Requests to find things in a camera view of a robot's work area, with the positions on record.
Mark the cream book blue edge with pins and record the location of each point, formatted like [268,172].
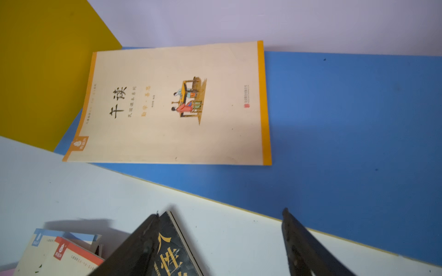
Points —
[41,244]

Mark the cream book red edge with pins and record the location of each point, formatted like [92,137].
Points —
[69,259]

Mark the yellow shelf pink blue boards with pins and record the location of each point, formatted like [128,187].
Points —
[356,139]

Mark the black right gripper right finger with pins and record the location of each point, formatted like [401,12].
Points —
[306,255]

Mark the black book gold lettering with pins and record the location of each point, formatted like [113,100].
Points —
[174,257]

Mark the cream book yellow edge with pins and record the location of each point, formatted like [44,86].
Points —
[176,105]

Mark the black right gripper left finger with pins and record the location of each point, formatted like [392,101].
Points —
[136,255]

